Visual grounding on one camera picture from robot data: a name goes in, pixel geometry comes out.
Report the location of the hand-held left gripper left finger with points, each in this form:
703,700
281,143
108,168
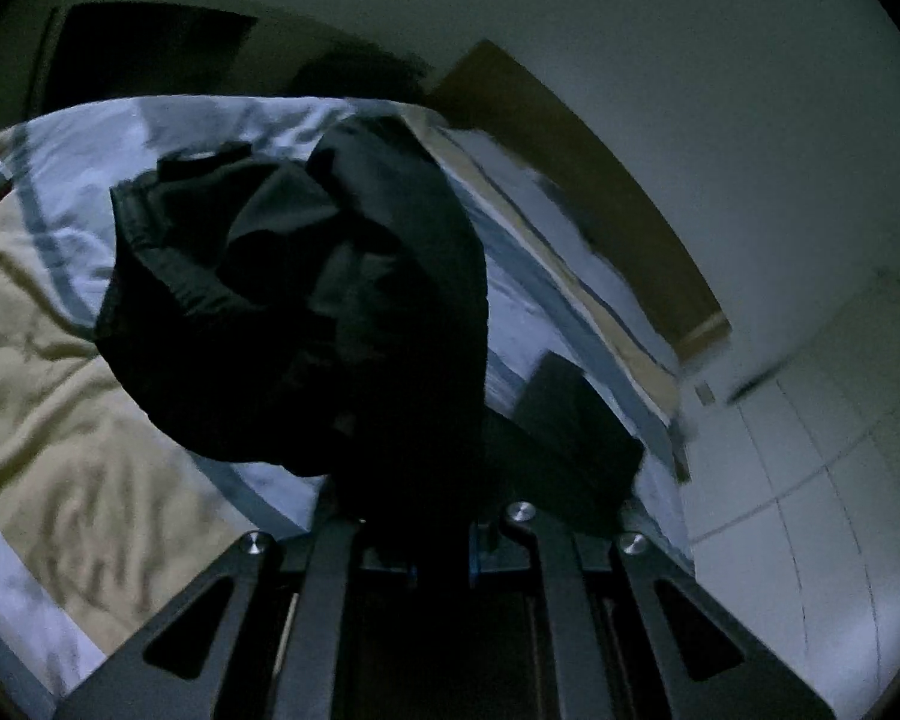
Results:
330,577

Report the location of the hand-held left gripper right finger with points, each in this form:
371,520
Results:
551,577

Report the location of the black garment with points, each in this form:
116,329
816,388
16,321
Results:
307,315

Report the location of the dark folded cloth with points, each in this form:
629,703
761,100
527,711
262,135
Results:
570,427

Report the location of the white wardrobe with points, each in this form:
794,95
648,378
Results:
795,502

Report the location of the bed with striped sheet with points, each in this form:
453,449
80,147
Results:
45,390

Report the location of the wooden headboard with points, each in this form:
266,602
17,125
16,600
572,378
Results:
570,135

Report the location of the wall switch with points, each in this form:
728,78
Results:
703,392

